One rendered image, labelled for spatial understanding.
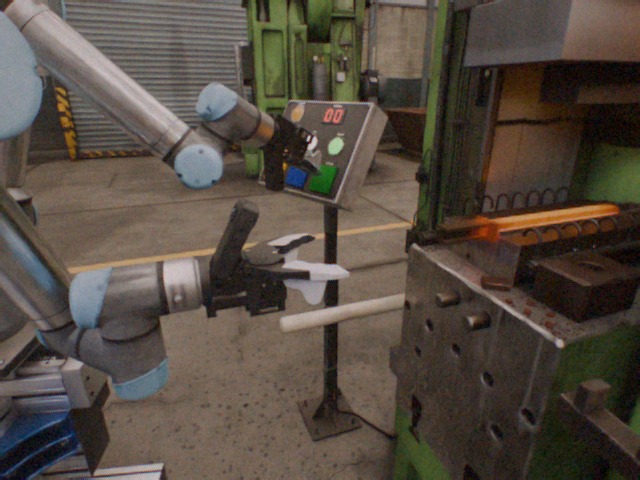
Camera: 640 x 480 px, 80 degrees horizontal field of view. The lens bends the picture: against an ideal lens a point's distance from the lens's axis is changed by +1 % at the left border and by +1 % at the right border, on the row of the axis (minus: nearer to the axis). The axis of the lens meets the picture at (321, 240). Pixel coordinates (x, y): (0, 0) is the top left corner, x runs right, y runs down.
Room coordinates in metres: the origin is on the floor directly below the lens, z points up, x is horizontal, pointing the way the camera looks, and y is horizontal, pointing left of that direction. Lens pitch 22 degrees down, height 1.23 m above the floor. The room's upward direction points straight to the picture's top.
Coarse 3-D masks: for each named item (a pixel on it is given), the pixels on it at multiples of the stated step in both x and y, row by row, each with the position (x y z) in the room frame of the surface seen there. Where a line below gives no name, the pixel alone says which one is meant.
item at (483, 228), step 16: (576, 208) 0.74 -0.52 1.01; (592, 208) 0.74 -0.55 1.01; (608, 208) 0.74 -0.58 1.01; (448, 224) 0.63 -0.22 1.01; (464, 224) 0.63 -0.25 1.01; (480, 224) 0.63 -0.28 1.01; (496, 224) 0.63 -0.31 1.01; (512, 224) 0.65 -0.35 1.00; (528, 224) 0.66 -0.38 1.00; (448, 240) 0.61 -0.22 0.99; (464, 240) 0.62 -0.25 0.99
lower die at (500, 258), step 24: (456, 216) 0.77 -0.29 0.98; (504, 216) 0.74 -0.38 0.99; (600, 216) 0.71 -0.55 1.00; (480, 240) 0.66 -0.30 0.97; (504, 240) 0.61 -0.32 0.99; (528, 240) 0.60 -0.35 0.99; (552, 240) 0.60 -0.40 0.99; (600, 240) 0.64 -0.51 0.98; (624, 240) 0.67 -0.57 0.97; (480, 264) 0.65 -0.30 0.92; (504, 264) 0.60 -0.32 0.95
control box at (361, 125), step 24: (288, 120) 1.23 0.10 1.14; (312, 120) 1.16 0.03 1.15; (336, 120) 1.09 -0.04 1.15; (360, 120) 1.04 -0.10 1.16; (384, 120) 1.08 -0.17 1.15; (360, 144) 1.01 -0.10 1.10; (288, 168) 1.12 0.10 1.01; (360, 168) 1.01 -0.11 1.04; (288, 192) 1.11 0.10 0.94; (312, 192) 1.01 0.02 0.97; (336, 192) 0.96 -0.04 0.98
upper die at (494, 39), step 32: (512, 0) 0.68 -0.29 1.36; (544, 0) 0.62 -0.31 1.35; (576, 0) 0.58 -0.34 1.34; (608, 0) 0.60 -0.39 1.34; (480, 32) 0.74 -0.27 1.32; (512, 32) 0.67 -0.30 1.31; (544, 32) 0.61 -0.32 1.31; (576, 32) 0.59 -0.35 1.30; (608, 32) 0.61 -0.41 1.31; (480, 64) 0.73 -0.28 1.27; (512, 64) 0.67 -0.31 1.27; (544, 64) 0.67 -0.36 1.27
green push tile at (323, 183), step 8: (320, 168) 1.03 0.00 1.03; (328, 168) 1.01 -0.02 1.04; (336, 168) 0.99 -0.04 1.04; (312, 176) 1.03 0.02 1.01; (320, 176) 1.01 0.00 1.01; (328, 176) 1.00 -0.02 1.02; (312, 184) 1.02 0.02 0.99; (320, 184) 1.00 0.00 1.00; (328, 184) 0.98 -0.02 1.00; (320, 192) 0.99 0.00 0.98; (328, 192) 0.97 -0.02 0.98
